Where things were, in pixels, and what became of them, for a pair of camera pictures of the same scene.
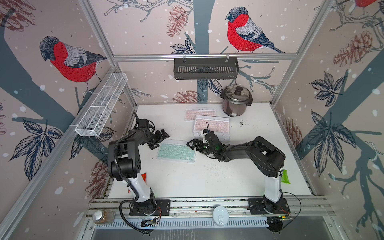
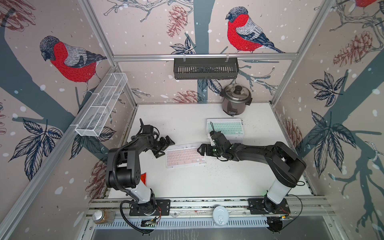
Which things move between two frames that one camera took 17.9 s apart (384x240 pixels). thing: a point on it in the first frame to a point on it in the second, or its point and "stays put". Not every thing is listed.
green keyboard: [176, 150] to [232, 128]
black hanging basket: [206, 68] stays put
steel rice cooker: [236, 99] stays put
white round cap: [220, 215] stays put
